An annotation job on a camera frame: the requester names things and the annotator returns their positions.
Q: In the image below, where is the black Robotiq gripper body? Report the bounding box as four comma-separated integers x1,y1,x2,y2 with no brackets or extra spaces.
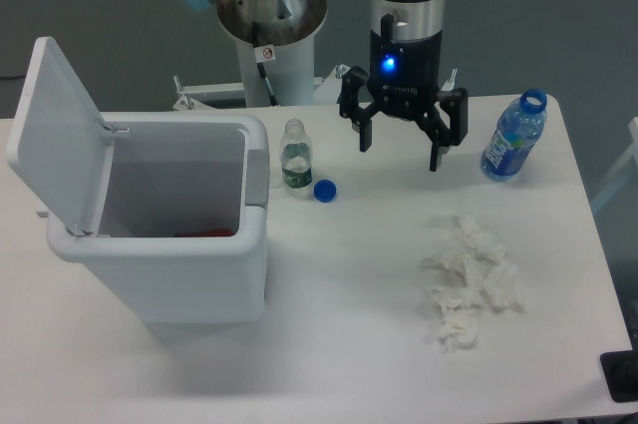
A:
367,31,443,123

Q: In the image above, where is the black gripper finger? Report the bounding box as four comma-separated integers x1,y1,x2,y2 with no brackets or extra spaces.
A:
339,66,383,152
417,88,469,172

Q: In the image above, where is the white trash can lid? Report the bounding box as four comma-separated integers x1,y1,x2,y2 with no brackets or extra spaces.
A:
6,37,130,236

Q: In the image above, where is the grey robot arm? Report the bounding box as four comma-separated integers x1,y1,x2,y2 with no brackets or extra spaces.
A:
192,0,469,169

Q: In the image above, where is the blue bottle cap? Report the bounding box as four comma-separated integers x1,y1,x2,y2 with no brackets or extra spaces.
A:
313,179,338,204

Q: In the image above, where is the white plastic trash can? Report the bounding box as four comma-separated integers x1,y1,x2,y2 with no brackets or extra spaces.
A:
47,112,270,324

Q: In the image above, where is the blue labelled water bottle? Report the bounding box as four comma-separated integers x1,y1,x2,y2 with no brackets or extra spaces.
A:
480,88,547,183

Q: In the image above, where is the small clear empty bottle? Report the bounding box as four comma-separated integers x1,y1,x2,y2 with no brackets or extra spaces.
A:
279,119,313,199

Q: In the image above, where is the crumpled white tissue top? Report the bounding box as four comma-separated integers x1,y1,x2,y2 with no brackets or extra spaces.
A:
459,214,506,263

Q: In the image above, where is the crumpled white tissue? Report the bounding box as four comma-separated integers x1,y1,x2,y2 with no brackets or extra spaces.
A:
432,286,481,351
459,214,506,263
422,251,483,286
483,261,524,312

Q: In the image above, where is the crumpled white tissue left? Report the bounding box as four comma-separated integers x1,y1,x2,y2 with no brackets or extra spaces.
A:
422,251,483,286

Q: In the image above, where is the white furniture at right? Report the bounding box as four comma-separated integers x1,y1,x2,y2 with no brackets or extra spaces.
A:
590,117,637,215

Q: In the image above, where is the crumpled white tissue right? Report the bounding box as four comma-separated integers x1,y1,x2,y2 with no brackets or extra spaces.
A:
483,261,524,312

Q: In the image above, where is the crumpled white tissue bottom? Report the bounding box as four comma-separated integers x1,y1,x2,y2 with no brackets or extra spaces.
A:
432,286,481,351

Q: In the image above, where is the black device at edge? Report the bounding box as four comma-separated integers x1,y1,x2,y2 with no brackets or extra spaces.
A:
600,350,637,403

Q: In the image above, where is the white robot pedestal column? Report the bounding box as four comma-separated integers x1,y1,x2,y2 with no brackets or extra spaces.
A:
234,36,315,108

